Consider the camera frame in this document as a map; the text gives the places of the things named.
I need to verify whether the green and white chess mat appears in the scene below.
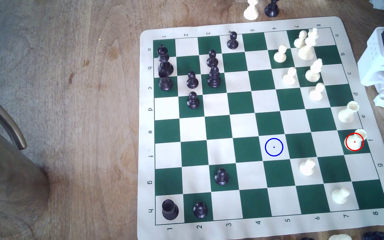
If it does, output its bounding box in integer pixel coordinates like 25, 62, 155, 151
136, 16, 384, 240

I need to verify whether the black rook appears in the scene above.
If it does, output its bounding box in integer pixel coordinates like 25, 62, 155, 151
158, 69, 173, 91
162, 199, 179, 221

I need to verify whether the black bishop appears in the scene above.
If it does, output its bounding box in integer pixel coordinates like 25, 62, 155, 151
207, 66, 221, 88

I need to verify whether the black king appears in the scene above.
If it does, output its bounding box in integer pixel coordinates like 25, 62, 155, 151
157, 44, 174, 76

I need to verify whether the white bishop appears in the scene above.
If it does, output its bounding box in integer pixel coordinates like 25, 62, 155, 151
305, 58, 323, 83

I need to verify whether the white king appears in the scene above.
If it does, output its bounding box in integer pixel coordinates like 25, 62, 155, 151
298, 28, 319, 61

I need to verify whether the bronze metal bar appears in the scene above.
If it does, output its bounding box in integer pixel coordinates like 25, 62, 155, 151
0, 82, 28, 151

